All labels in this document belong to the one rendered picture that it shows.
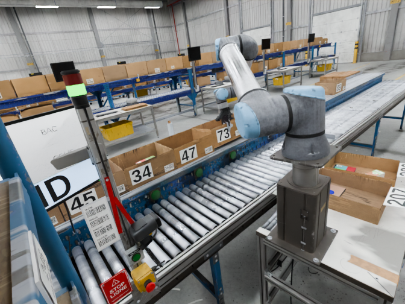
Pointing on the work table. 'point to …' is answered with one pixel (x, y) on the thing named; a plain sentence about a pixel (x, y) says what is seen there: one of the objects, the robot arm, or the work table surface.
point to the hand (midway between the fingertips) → (228, 130)
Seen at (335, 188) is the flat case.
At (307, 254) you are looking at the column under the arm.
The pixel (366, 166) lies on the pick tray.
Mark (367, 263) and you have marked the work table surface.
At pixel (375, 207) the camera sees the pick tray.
